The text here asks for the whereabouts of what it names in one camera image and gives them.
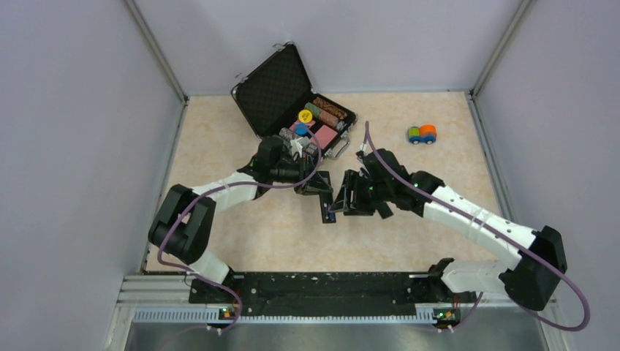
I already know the yellow round chip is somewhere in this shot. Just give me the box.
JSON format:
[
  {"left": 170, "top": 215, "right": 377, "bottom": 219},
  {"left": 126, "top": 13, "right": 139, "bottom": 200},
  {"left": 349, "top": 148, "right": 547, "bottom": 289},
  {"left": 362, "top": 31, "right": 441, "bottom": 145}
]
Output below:
[{"left": 298, "top": 109, "right": 313, "bottom": 124}]

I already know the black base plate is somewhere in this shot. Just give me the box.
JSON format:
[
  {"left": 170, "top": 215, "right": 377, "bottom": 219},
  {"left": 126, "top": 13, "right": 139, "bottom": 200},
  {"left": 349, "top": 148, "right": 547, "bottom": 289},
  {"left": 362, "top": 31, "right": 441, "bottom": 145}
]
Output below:
[{"left": 189, "top": 271, "right": 476, "bottom": 317}]

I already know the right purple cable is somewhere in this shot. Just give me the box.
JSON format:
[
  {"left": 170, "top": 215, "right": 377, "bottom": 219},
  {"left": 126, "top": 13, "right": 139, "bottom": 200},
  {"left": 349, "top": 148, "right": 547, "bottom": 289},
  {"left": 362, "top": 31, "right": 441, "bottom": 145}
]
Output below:
[{"left": 363, "top": 121, "right": 592, "bottom": 333}]

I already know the black remote control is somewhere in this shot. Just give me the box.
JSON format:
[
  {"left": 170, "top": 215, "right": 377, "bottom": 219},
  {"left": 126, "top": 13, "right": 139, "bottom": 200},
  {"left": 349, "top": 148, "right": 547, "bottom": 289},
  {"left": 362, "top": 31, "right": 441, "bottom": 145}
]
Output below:
[{"left": 319, "top": 192, "right": 336, "bottom": 224}]

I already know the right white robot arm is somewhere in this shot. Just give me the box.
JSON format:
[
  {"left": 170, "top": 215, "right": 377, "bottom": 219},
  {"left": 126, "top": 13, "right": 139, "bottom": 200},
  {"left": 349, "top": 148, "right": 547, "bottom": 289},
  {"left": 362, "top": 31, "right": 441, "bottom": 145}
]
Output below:
[{"left": 330, "top": 148, "right": 567, "bottom": 311}]

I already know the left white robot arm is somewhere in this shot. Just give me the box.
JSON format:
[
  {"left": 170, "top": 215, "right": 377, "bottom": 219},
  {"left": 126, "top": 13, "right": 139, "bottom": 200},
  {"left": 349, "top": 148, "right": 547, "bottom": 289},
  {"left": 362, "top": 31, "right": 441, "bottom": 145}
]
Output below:
[{"left": 148, "top": 134, "right": 332, "bottom": 302}]

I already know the colourful toy car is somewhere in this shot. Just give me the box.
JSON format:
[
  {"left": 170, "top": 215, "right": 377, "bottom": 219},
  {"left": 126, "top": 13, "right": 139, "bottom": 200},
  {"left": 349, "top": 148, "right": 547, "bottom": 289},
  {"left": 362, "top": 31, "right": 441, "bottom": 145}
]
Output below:
[{"left": 407, "top": 124, "right": 437, "bottom": 145}]

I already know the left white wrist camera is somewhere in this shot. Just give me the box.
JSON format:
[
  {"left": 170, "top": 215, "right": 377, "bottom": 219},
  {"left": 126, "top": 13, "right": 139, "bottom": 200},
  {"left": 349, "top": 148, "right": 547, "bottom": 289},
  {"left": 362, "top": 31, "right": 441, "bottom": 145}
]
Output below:
[{"left": 290, "top": 137, "right": 315, "bottom": 156}]

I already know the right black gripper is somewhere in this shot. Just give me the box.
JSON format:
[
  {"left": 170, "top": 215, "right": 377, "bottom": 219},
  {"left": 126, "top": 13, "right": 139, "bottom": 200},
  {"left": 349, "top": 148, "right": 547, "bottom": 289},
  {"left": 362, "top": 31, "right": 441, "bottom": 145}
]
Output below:
[{"left": 330, "top": 170, "right": 393, "bottom": 216}]

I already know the blue round chip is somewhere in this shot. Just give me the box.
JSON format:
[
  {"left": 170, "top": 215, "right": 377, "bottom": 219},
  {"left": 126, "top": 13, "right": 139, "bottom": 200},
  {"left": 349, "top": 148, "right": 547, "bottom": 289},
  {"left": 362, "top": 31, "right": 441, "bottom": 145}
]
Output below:
[{"left": 293, "top": 123, "right": 309, "bottom": 136}]

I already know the open black chip case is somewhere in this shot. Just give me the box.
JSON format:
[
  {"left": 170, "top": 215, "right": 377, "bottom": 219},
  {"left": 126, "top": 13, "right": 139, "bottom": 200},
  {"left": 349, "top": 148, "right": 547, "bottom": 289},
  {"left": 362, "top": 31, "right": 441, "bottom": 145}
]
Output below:
[{"left": 231, "top": 42, "right": 358, "bottom": 160}]

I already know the purple cable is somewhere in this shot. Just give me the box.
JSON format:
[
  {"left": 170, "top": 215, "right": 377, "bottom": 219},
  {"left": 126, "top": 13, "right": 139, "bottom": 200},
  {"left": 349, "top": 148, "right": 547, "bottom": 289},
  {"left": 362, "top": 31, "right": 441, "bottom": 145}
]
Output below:
[
  {"left": 363, "top": 121, "right": 592, "bottom": 333},
  {"left": 156, "top": 127, "right": 325, "bottom": 335}
]

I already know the black remote battery cover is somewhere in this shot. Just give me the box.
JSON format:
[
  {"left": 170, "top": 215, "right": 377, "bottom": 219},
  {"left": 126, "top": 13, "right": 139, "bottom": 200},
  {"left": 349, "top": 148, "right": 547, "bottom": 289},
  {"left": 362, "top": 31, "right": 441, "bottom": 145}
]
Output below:
[{"left": 376, "top": 203, "right": 393, "bottom": 219}]

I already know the pink card deck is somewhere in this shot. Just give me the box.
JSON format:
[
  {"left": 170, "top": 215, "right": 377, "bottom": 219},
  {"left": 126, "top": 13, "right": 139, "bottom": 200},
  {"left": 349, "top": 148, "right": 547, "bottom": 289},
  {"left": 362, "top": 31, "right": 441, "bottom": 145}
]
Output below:
[{"left": 311, "top": 125, "right": 338, "bottom": 149}]

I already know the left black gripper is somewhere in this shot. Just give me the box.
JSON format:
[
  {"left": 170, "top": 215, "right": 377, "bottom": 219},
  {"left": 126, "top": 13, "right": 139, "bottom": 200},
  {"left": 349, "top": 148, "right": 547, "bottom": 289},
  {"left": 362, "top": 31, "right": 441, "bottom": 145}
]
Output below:
[{"left": 271, "top": 154, "right": 333, "bottom": 196}]

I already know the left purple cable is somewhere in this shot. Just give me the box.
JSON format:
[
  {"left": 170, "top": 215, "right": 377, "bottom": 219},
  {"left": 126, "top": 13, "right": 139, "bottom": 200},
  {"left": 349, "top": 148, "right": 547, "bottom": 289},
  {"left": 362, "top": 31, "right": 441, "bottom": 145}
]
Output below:
[{"left": 156, "top": 127, "right": 325, "bottom": 335}]

